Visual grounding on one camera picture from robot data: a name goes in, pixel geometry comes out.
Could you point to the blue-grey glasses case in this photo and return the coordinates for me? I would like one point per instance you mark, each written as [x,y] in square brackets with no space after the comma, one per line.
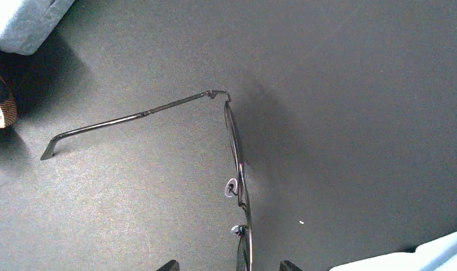
[24,25]

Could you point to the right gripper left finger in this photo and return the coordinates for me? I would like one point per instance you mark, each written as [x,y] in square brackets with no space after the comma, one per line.
[171,265]

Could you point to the black sunglasses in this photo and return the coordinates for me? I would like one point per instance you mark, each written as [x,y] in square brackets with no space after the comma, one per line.
[235,187]

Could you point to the brown plaid glasses case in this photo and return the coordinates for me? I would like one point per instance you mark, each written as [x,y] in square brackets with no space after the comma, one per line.
[0,101]

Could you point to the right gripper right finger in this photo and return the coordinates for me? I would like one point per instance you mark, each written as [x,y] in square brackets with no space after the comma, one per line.
[287,265]

